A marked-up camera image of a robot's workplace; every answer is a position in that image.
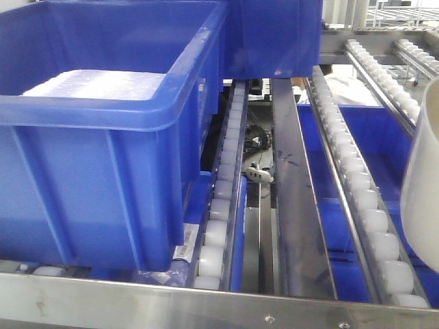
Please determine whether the stainless steel shelf frame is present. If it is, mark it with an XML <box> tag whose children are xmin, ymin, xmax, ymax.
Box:
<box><xmin>0</xmin><ymin>20</ymin><xmax>439</xmax><ymax>329</ymax></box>

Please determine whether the white roller track left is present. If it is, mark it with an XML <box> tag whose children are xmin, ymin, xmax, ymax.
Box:
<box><xmin>186</xmin><ymin>80</ymin><xmax>248</xmax><ymax>292</ymax></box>

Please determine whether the white roller track middle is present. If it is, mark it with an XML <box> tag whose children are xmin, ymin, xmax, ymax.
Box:
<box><xmin>305</xmin><ymin>66</ymin><xmax>430</xmax><ymax>308</ymax></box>

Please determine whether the steel divider rail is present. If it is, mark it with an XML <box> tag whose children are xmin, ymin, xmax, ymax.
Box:
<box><xmin>271</xmin><ymin>79</ymin><xmax>337</xmax><ymax>300</ymax></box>

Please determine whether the blue crate upper middle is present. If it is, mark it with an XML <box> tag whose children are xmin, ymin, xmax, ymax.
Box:
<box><xmin>224</xmin><ymin>0</ymin><xmax>323</xmax><ymax>80</ymax></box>

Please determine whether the large blue crate with foam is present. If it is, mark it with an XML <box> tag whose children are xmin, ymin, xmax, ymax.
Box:
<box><xmin>1</xmin><ymin>1</ymin><xmax>228</xmax><ymax>271</ymax></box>

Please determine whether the white power strip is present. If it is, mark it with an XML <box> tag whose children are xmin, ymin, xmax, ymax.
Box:
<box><xmin>246</xmin><ymin>162</ymin><xmax>274</xmax><ymax>183</ymax></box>

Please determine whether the blue crate lower layer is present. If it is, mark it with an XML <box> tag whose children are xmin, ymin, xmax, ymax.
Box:
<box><xmin>296</xmin><ymin>104</ymin><xmax>439</xmax><ymax>308</ymax></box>

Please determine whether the white roller track right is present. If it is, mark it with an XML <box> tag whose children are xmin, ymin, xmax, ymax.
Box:
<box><xmin>346</xmin><ymin>39</ymin><xmax>420</xmax><ymax>137</ymax></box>

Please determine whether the white roller track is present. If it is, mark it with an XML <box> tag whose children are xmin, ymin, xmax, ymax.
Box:
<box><xmin>186</xmin><ymin>80</ymin><xmax>248</xmax><ymax>292</ymax></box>
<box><xmin>346</xmin><ymin>39</ymin><xmax>420</xmax><ymax>137</ymax></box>
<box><xmin>305</xmin><ymin>66</ymin><xmax>430</xmax><ymax>308</ymax></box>

